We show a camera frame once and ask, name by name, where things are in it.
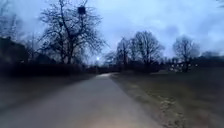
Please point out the dark building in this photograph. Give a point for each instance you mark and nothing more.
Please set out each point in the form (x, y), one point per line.
(11, 51)

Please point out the single bare tree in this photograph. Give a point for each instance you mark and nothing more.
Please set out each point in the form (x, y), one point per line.
(185, 50)

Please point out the group of bare trees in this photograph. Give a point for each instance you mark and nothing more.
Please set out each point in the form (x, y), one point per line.
(141, 50)

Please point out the dark box on pole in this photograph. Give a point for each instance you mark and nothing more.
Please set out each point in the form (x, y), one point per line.
(81, 10)

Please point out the grey asphalt path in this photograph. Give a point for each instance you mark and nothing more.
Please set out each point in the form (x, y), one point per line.
(86, 103)

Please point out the large bare tree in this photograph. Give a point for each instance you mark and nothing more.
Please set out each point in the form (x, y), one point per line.
(68, 33)

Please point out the street lamp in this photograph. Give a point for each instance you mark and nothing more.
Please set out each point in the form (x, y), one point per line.
(97, 58)

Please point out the dry grass field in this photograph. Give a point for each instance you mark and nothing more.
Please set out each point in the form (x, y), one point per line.
(183, 93)

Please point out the dark hedge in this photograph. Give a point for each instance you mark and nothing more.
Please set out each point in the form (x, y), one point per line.
(40, 69)

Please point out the grass verge with hedge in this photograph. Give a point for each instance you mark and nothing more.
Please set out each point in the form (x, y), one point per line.
(26, 88)

